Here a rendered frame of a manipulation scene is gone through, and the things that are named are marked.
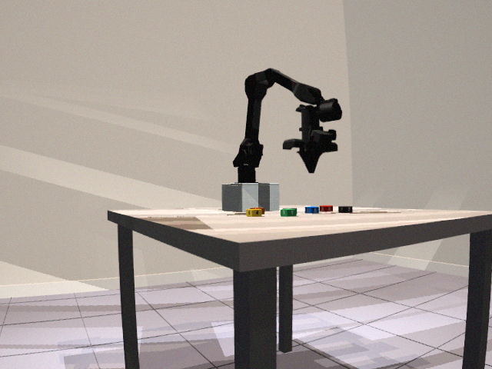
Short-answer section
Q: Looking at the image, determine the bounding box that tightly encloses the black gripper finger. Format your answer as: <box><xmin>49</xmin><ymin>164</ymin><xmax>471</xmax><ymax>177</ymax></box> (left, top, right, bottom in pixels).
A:
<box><xmin>312</xmin><ymin>151</ymin><xmax>325</xmax><ymax>173</ymax></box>
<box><xmin>296</xmin><ymin>149</ymin><xmax>315</xmax><ymax>173</ymax></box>

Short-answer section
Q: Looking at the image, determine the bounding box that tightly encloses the green block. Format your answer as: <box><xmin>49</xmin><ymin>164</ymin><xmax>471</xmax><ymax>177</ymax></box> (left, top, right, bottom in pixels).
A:
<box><xmin>281</xmin><ymin>209</ymin><xmax>297</xmax><ymax>217</ymax></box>

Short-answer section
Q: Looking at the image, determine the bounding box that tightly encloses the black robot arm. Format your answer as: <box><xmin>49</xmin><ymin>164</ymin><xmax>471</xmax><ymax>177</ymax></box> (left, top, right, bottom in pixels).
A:
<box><xmin>233</xmin><ymin>68</ymin><xmax>342</xmax><ymax>183</ymax></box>

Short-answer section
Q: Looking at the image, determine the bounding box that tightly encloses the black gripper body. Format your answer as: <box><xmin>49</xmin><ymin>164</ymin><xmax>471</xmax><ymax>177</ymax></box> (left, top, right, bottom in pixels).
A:
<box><xmin>283</xmin><ymin>122</ymin><xmax>338</xmax><ymax>153</ymax></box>

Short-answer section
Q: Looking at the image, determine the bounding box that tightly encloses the yellow block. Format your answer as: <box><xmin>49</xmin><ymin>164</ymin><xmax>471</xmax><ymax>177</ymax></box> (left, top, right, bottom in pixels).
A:
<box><xmin>246</xmin><ymin>209</ymin><xmax>262</xmax><ymax>217</ymax></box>

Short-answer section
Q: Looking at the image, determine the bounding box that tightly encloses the blue digit block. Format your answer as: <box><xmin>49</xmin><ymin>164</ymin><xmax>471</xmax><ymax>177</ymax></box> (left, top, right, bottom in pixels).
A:
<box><xmin>304</xmin><ymin>207</ymin><xmax>319</xmax><ymax>214</ymax></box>

